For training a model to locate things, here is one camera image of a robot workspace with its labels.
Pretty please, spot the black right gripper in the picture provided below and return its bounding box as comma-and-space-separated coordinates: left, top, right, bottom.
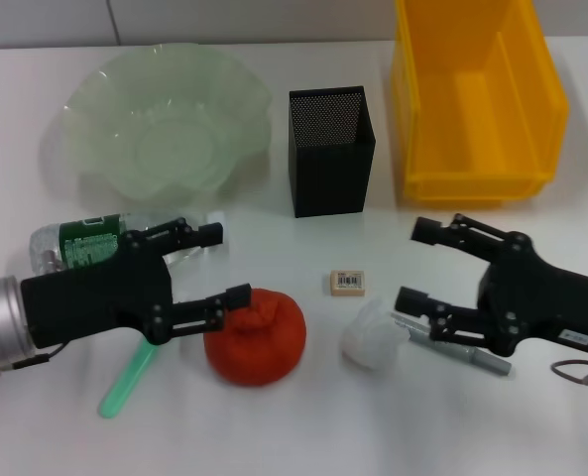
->
394, 213, 588, 358

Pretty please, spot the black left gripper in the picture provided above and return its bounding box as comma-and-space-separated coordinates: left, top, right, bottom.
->
20, 216, 253, 347

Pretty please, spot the white paper ball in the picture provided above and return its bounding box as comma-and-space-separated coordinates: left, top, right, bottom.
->
340, 297, 413, 371

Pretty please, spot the clear green-label water bottle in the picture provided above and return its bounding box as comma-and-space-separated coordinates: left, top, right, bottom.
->
29, 210, 230, 279

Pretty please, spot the green pen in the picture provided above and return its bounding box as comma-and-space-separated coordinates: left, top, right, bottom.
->
98, 336, 159, 420

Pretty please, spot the grey marker pen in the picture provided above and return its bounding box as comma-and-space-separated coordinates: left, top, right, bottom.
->
390, 311, 528, 378

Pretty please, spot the beige eraser with barcode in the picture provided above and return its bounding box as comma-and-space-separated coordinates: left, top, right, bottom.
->
330, 269, 367, 298

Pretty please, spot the green glass fruit plate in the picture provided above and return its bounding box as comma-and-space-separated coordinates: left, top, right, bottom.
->
39, 42, 275, 202

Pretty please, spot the black mesh pen holder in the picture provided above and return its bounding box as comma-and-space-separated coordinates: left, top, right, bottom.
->
288, 85, 377, 218

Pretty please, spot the yellow plastic bin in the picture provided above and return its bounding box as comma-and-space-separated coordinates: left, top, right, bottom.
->
390, 0, 571, 208

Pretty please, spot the left arm wrist cable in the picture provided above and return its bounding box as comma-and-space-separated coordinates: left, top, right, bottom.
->
0, 341, 74, 383

